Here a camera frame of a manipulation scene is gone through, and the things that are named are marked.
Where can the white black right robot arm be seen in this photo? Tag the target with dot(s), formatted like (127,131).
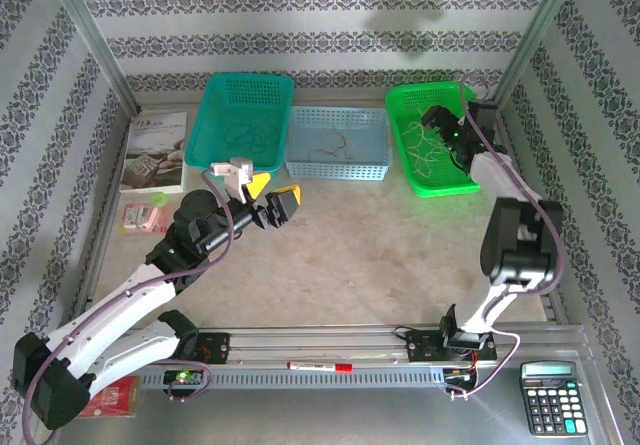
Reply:
(515,245)

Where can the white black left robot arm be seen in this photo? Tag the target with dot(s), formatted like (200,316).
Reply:
(115,305)

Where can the green plastic basket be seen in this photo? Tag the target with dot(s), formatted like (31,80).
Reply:
(405,100)

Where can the small green round cap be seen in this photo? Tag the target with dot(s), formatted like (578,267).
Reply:
(160,199)

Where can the pink blister package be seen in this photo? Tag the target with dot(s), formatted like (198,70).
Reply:
(145,219)

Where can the light blue plastic basket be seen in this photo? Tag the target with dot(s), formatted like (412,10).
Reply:
(300,140)

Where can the book with photo cover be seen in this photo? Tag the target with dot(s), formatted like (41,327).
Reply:
(155,150)

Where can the teal plastic basket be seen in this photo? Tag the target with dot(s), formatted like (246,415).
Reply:
(235,100)

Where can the small controller circuit board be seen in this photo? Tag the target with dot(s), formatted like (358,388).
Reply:
(185,377)
(457,376)

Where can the red white marker pen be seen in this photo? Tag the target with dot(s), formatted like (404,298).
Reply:
(320,366)

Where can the red printed packet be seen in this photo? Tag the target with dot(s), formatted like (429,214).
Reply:
(120,397)

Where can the black desk calculator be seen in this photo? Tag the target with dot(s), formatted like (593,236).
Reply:
(552,407)

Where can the aluminium frame post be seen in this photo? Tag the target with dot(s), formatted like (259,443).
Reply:
(95,40)
(530,40)

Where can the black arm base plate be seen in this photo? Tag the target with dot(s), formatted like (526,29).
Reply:
(215,347)
(422,347)

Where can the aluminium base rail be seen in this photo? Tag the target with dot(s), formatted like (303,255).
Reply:
(310,342)

